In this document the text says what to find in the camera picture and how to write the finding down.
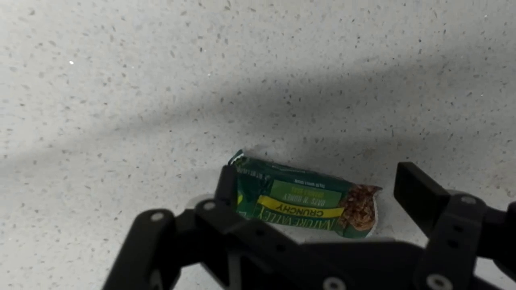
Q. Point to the green snack bar packet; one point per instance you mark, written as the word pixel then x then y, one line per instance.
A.
pixel 292 198

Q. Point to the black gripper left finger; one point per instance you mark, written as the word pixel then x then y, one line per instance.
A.
pixel 238 254

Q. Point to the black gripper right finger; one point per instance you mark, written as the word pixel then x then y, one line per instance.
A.
pixel 460 230

